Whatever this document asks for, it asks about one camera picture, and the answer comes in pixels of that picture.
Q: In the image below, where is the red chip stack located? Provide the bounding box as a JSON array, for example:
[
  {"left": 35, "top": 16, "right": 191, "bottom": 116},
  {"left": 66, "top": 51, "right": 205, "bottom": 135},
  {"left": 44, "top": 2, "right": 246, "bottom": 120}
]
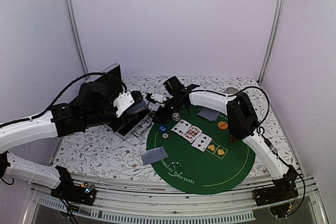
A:
[{"left": 229, "top": 136, "right": 238, "bottom": 143}]

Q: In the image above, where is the four of clubs card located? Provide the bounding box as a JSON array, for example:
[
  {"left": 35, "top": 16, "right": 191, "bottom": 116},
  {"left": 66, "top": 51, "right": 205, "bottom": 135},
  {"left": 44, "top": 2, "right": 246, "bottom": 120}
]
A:
[{"left": 171, "top": 120, "right": 192, "bottom": 135}]

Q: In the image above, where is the left aluminium corner post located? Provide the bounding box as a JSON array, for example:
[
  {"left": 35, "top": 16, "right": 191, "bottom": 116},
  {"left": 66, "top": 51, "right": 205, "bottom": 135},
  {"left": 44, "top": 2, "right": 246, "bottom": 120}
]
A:
[{"left": 64, "top": 0, "right": 89, "bottom": 73}]

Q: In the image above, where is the clear dealer button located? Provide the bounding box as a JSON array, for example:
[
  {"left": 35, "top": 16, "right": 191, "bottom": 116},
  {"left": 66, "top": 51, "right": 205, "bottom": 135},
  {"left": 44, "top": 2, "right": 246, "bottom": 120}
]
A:
[{"left": 167, "top": 162, "right": 183, "bottom": 177}]

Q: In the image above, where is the blue playing card deck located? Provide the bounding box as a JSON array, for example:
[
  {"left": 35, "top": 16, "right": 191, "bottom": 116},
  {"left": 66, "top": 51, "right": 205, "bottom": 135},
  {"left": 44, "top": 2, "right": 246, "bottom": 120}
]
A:
[{"left": 125, "top": 100, "right": 148, "bottom": 115}]

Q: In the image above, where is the orange big blind button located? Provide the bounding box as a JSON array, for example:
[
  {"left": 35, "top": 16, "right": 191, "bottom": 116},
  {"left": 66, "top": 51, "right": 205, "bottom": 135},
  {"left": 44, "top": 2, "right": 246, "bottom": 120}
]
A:
[{"left": 217, "top": 121, "right": 228, "bottom": 130}]

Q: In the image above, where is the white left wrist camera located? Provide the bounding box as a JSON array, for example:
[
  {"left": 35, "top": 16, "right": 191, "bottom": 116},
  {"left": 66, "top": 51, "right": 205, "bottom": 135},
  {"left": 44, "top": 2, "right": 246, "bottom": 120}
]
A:
[{"left": 113, "top": 92, "right": 134, "bottom": 118}]

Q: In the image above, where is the blue small blind button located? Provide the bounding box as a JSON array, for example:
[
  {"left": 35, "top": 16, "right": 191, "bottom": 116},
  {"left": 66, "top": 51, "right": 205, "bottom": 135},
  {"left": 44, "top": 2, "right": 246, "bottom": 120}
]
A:
[{"left": 157, "top": 124, "right": 167, "bottom": 133}]

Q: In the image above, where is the round green poker mat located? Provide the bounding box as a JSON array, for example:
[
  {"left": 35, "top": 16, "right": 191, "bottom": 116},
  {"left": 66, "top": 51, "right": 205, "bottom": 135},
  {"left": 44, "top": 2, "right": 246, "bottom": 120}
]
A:
[{"left": 146, "top": 106, "right": 256, "bottom": 195}]

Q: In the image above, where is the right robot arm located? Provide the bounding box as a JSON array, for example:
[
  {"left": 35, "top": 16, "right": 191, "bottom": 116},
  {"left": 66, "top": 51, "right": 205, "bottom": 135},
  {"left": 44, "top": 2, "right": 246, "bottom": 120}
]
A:
[{"left": 153, "top": 76, "right": 298, "bottom": 201}]

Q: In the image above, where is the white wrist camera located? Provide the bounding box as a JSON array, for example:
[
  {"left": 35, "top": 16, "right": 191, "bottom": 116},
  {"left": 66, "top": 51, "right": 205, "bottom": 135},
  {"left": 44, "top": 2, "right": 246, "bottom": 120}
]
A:
[
  {"left": 145, "top": 93, "right": 167, "bottom": 104},
  {"left": 113, "top": 92, "right": 134, "bottom": 118}
]

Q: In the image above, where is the aluminium corner post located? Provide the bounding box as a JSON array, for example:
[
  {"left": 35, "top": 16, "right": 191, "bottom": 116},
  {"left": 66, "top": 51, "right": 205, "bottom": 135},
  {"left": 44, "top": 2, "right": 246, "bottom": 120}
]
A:
[
  {"left": 258, "top": 0, "right": 285, "bottom": 85},
  {"left": 64, "top": 0, "right": 89, "bottom": 73}
]

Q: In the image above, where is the king of diamonds card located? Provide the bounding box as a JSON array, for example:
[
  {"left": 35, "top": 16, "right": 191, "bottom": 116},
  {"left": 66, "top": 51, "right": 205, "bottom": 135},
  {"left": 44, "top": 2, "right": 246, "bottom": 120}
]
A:
[{"left": 183, "top": 126, "right": 202, "bottom": 143}]

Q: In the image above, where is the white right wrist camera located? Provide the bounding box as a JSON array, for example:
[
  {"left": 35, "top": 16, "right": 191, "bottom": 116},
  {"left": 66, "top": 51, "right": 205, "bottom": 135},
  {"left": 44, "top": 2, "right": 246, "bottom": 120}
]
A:
[{"left": 145, "top": 93, "right": 167, "bottom": 104}]

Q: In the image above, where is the black white chip stack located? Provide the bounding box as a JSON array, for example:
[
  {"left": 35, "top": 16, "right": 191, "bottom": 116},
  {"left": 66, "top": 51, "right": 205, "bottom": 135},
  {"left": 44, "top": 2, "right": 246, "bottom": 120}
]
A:
[{"left": 171, "top": 112, "right": 181, "bottom": 122}]

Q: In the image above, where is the right aluminium corner post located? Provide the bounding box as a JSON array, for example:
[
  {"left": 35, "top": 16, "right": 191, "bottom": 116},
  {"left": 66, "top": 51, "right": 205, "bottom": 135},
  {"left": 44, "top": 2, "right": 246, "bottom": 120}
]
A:
[{"left": 258, "top": 0, "right": 285, "bottom": 85}]

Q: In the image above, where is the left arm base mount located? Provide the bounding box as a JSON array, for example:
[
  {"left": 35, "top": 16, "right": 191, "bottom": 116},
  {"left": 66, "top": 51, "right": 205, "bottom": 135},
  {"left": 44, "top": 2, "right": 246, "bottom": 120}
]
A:
[{"left": 50, "top": 166, "right": 97, "bottom": 206}]

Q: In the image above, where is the aluminium poker chip case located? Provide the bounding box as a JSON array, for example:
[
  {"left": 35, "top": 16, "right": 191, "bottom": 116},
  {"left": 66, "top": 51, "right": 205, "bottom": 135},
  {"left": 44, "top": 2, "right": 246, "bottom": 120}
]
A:
[{"left": 86, "top": 62, "right": 151, "bottom": 139}]

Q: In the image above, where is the three of spades card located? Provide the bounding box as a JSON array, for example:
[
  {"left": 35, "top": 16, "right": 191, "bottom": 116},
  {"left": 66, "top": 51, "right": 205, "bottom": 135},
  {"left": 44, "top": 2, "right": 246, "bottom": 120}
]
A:
[{"left": 191, "top": 133, "right": 212, "bottom": 152}]

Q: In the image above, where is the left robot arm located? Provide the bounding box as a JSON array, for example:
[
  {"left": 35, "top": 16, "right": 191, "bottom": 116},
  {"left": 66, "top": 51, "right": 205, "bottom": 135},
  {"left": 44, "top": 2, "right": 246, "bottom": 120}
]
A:
[{"left": 1, "top": 82, "right": 143, "bottom": 200}]

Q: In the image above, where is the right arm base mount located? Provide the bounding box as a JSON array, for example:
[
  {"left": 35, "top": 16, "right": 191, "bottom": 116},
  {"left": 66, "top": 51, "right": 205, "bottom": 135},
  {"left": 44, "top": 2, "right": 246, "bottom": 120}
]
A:
[{"left": 252, "top": 165, "right": 299, "bottom": 219}]

